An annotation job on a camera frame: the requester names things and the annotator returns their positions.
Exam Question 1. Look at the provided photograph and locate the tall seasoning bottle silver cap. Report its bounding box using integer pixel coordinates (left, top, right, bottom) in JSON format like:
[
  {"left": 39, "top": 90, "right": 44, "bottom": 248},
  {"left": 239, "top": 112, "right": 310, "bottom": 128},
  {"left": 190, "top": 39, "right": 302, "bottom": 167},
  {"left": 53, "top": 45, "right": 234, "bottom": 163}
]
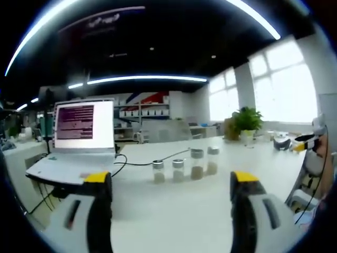
[
  {"left": 206, "top": 146, "right": 220, "bottom": 176},
  {"left": 190, "top": 148, "right": 205, "bottom": 180}
]

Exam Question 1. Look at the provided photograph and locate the person's right hand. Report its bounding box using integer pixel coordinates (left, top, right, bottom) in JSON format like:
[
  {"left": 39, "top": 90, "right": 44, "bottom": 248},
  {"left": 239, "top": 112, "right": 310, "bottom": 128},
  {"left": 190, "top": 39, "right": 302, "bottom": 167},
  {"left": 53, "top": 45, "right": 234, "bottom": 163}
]
[{"left": 315, "top": 137, "right": 330, "bottom": 159}]

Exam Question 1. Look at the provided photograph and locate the short seasoning bottle silver cap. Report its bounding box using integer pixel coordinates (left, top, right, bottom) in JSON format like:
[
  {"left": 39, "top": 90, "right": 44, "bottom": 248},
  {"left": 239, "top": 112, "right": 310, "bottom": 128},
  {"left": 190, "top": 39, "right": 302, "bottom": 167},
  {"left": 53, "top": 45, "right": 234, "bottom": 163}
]
[
  {"left": 152, "top": 159, "right": 165, "bottom": 183},
  {"left": 172, "top": 158, "right": 185, "bottom": 183}
]

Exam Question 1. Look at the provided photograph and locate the green potted plant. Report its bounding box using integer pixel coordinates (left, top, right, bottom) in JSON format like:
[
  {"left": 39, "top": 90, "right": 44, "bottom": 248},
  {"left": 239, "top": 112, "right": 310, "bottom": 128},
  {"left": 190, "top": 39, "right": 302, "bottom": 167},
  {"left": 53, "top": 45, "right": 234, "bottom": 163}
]
[{"left": 231, "top": 106, "right": 264, "bottom": 144}]

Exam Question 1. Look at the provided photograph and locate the white round device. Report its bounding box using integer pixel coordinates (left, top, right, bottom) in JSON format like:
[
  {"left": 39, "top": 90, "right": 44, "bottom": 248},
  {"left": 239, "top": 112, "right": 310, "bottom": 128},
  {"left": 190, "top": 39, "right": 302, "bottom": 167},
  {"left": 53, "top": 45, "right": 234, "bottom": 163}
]
[{"left": 272, "top": 136, "right": 292, "bottom": 151}]

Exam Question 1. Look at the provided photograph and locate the white storage shelf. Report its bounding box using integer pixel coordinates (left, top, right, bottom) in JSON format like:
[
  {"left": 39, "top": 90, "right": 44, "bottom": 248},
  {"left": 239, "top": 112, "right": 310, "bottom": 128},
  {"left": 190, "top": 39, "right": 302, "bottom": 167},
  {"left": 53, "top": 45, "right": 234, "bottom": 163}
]
[{"left": 113, "top": 91, "right": 172, "bottom": 144}]

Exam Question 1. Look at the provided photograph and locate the white open laptop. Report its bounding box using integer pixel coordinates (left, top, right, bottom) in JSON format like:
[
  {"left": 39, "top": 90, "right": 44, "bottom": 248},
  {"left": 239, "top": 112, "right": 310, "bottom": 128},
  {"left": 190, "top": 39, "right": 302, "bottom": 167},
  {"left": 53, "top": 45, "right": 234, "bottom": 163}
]
[{"left": 25, "top": 99, "right": 117, "bottom": 186}]

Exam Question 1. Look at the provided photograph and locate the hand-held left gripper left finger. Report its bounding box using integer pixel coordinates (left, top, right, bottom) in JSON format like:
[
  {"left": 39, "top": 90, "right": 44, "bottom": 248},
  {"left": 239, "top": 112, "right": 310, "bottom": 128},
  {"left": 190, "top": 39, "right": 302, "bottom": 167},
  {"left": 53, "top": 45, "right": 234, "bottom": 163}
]
[{"left": 44, "top": 171, "right": 113, "bottom": 253}]

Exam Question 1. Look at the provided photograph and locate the brown paper bag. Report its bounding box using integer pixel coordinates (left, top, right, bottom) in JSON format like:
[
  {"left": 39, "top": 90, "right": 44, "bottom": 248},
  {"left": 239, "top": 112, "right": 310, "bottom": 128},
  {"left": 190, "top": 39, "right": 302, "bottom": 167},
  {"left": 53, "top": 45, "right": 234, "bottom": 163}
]
[{"left": 223, "top": 117, "right": 241, "bottom": 141}]

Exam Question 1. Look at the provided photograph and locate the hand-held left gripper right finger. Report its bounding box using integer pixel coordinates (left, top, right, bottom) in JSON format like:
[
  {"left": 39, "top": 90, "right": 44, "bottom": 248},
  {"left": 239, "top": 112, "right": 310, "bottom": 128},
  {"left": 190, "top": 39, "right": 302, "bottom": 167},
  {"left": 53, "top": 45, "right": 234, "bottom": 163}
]
[{"left": 229, "top": 170, "right": 303, "bottom": 253}]

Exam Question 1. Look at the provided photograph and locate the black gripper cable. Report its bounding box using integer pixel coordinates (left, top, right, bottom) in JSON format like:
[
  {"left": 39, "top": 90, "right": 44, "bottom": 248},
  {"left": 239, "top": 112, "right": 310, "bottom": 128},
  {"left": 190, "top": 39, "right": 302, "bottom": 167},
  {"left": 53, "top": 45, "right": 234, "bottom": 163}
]
[{"left": 294, "top": 123, "right": 330, "bottom": 225}]

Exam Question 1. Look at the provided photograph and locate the black laptop cable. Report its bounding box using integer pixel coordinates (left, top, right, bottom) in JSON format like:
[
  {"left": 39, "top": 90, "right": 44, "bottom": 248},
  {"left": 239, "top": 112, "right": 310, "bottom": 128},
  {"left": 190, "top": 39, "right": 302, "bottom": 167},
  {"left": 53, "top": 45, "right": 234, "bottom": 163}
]
[{"left": 110, "top": 148, "right": 191, "bottom": 178}]

